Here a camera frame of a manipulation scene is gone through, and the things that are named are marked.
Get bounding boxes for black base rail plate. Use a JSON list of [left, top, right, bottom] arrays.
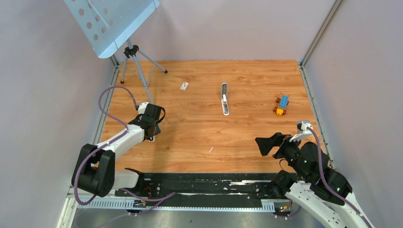
[[115, 171, 305, 209]]

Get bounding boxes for light blue white stapler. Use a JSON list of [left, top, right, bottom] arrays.
[[221, 82, 230, 116]]

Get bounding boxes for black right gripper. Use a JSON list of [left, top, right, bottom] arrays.
[[254, 131, 310, 180]]

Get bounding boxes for colourful toy block car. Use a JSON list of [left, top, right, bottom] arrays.
[[273, 95, 289, 116]]

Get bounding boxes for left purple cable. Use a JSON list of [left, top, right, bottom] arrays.
[[73, 85, 140, 207]]

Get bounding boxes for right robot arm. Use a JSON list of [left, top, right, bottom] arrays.
[[255, 128, 373, 228]]

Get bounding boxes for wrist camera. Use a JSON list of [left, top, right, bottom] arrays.
[[289, 120, 313, 142], [137, 102, 149, 114]]

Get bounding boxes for small white staple box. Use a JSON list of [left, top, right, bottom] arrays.
[[180, 82, 189, 92]]

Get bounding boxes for light blue music stand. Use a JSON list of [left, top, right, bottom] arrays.
[[65, 0, 168, 104]]

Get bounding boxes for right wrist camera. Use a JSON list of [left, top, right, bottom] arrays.
[[289, 120, 313, 142]]

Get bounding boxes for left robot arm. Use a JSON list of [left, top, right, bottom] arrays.
[[71, 102, 166, 197]]

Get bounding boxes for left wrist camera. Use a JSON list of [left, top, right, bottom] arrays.
[[137, 102, 149, 114]]

